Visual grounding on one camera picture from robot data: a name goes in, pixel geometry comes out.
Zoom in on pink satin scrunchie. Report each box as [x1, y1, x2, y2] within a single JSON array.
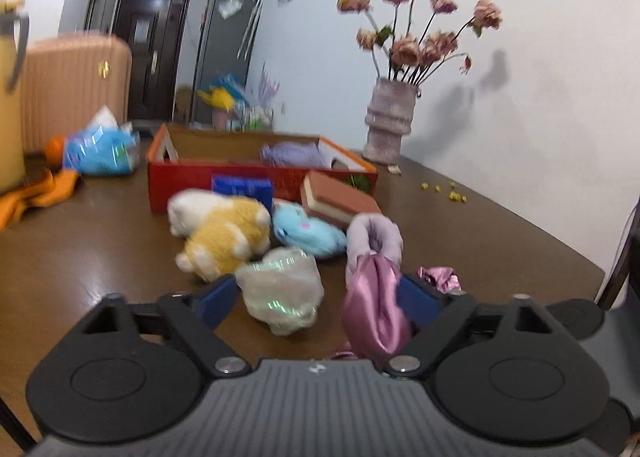
[[417, 266, 463, 294]]

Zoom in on dark grey chair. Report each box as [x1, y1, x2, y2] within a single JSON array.
[[545, 197, 640, 457]]

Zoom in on cart with bottles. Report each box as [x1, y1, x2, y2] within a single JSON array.
[[227, 102, 276, 132]]

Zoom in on red cardboard box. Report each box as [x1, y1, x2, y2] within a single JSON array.
[[146, 123, 379, 215]]

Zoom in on purple fluffy headband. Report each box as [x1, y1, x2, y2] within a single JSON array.
[[346, 214, 404, 283]]

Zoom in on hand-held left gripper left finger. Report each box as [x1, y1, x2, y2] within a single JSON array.
[[82, 275, 251, 379]]

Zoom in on purple decorative grass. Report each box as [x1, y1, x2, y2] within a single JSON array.
[[257, 62, 281, 103]]

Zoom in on purple knitted drawstring pouch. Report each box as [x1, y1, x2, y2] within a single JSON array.
[[260, 141, 328, 169]]

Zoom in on orange cloth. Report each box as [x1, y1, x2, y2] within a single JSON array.
[[0, 167, 83, 230]]

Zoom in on dark brown door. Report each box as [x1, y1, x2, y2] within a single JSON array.
[[112, 0, 191, 123]]

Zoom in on small blue box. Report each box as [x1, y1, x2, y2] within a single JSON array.
[[211, 174, 275, 213]]

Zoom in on brown cardboard carton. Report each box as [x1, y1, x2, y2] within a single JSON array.
[[175, 84, 201, 123]]

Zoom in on brown and cream sponge block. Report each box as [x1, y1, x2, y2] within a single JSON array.
[[300, 170, 383, 230]]

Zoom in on yellow thermos jug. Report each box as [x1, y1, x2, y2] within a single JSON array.
[[0, 0, 31, 195]]

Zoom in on white iridescent plush ball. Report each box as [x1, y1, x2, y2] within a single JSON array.
[[235, 246, 325, 336]]

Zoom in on pink ribbed suitcase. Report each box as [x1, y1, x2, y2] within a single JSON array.
[[20, 34, 133, 154]]

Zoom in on clear folded umbrella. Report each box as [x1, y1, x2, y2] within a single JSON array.
[[237, 0, 263, 58]]

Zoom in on pink textured vase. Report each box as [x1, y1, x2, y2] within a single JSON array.
[[362, 77, 418, 165]]

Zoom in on white and yellow plush toy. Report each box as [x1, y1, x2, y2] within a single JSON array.
[[166, 188, 273, 283]]

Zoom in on scattered yellow crumbs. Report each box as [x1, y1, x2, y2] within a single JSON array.
[[420, 180, 468, 204]]

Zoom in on dried pink flowers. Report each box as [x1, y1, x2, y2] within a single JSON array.
[[336, 0, 502, 87]]

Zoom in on blue and yellow toy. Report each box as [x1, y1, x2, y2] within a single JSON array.
[[197, 73, 248, 112]]

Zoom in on pink satin pouch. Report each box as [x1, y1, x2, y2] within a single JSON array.
[[330, 252, 413, 360]]

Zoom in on grey refrigerator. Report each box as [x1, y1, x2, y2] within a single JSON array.
[[192, 0, 263, 125]]

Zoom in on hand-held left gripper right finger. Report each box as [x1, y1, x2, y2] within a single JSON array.
[[384, 275, 557, 379]]

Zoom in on light blue plush toy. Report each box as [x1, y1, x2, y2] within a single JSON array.
[[271, 200, 348, 258]]

